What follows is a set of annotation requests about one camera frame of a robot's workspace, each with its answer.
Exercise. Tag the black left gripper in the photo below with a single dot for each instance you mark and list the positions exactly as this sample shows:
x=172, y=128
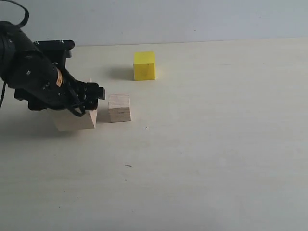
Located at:
x=43, y=80

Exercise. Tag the yellow cube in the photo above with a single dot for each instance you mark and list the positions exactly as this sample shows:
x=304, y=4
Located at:
x=144, y=65

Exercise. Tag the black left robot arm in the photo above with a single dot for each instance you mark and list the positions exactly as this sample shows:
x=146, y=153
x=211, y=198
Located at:
x=13, y=45

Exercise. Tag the large wooden cube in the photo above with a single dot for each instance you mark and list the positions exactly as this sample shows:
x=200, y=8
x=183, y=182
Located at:
x=64, y=120

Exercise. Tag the medium wooden cube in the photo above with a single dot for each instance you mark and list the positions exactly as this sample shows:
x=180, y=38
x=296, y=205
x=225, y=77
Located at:
x=119, y=108

